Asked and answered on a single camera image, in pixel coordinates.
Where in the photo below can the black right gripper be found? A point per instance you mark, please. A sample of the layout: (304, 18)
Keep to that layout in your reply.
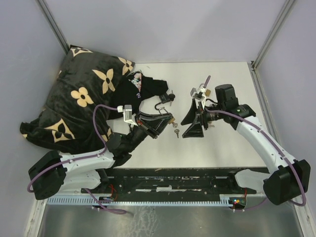
(195, 130)

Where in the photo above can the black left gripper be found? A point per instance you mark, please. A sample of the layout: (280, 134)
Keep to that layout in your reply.
(157, 128)

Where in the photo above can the small padlock key bunch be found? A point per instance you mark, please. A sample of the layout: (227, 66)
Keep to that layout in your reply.
(176, 130)

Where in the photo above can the small brass padlock long shackle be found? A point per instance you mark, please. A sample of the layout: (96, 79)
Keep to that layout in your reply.
(166, 115)

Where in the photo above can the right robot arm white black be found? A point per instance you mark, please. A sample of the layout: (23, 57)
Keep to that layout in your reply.
(288, 177)

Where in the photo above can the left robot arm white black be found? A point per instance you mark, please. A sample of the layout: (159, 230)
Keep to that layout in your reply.
(56, 172)

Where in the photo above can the black padlock with keys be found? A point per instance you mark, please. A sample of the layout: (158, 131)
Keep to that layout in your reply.
(165, 98)

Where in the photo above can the brass padlock far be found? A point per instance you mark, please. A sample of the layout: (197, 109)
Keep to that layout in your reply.
(207, 93)

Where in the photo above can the black printed garment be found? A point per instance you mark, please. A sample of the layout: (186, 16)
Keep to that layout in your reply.
(136, 88)

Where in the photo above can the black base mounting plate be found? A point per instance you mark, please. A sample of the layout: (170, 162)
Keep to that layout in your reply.
(192, 180)

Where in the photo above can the black floral pillow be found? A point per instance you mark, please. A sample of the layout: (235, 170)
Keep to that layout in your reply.
(69, 122)

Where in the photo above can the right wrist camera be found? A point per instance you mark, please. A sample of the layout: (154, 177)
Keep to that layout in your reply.
(199, 94)

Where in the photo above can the light blue cable duct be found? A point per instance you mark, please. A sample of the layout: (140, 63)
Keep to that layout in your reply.
(149, 199)

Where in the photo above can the left aluminium corner post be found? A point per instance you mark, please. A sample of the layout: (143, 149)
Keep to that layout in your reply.
(53, 24)

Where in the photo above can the aluminium corner post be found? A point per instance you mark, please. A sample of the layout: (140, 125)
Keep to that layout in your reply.
(276, 27)
(53, 24)

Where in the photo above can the right aluminium corner post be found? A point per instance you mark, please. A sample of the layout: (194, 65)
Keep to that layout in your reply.
(276, 27)

